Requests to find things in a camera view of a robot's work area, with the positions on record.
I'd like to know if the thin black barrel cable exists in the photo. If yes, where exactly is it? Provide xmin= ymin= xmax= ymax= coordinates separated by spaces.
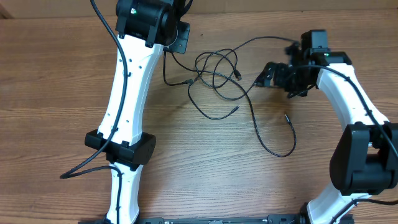
xmin=169 ymin=51 xmax=241 ymax=121

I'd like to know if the black USB cable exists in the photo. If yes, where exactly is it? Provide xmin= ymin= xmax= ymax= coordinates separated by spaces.
xmin=194 ymin=36 xmax=301 ymax=102

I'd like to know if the black short connector cable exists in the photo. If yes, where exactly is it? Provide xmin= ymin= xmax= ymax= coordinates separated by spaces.
xmin=162 ymin=52 xmax=297 ymax=158

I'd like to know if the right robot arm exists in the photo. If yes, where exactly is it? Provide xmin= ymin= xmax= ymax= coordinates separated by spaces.
xmin=254 ymin=30 xmax=397 ymax=223

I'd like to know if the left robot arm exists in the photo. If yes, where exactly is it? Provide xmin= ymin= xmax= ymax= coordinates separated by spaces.
xmin=85 ymin=1 xmax=192 ymax=223

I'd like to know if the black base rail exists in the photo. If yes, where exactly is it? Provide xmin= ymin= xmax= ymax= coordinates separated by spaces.
xmin=136 ymin=214 xmax=306 ymax=224

